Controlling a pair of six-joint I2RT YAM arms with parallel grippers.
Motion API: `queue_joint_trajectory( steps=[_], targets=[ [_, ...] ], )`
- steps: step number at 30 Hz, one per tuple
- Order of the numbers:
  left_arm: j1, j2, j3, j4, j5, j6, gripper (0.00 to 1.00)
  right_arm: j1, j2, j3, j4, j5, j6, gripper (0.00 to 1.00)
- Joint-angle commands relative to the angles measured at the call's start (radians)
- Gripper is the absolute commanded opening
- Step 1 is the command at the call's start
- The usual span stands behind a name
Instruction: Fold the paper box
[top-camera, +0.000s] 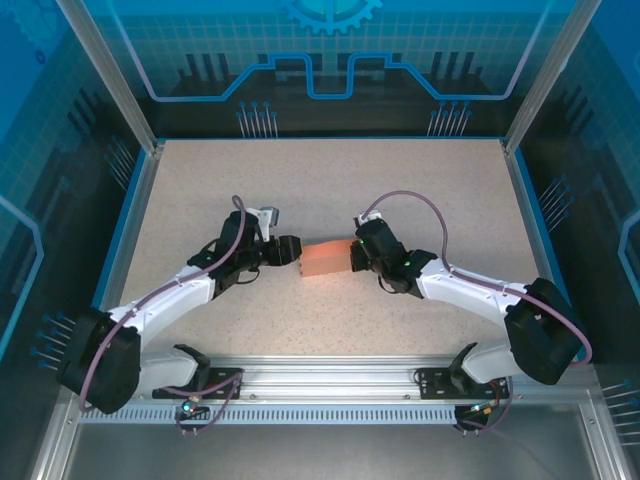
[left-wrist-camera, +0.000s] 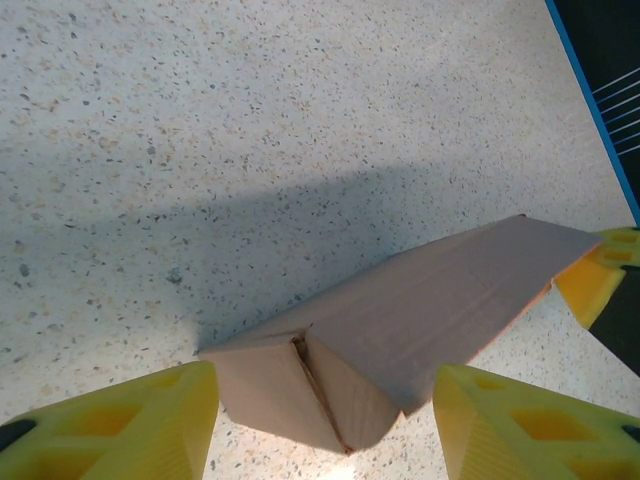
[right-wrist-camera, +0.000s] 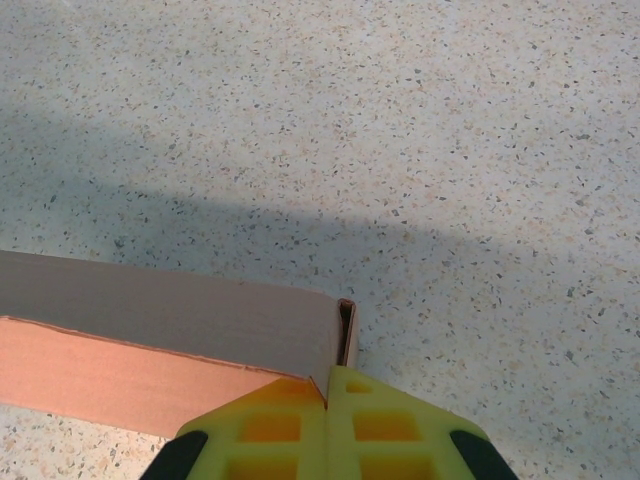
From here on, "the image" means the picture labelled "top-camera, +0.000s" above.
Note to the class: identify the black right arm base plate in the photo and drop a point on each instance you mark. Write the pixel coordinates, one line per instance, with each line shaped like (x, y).
(435, 382)

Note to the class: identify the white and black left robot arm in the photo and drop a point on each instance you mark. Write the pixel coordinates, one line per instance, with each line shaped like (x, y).
(165, 305)

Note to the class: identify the orange paper box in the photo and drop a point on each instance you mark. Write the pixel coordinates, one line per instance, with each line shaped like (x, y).
(325, 259)

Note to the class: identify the aluminium mounting rail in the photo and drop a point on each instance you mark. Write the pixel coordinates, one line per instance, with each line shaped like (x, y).
(325, 375)

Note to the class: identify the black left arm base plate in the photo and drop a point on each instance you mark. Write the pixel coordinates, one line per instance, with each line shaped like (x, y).
(225, 382)

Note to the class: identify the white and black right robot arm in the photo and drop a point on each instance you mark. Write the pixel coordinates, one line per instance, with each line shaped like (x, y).
(470, 290)

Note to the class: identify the grey metal shelf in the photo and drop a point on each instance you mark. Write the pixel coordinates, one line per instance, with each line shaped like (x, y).
(325, 455)

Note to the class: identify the aluminium frame post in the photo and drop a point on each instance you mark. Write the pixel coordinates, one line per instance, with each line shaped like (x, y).
(110, 75)
(545, 75)

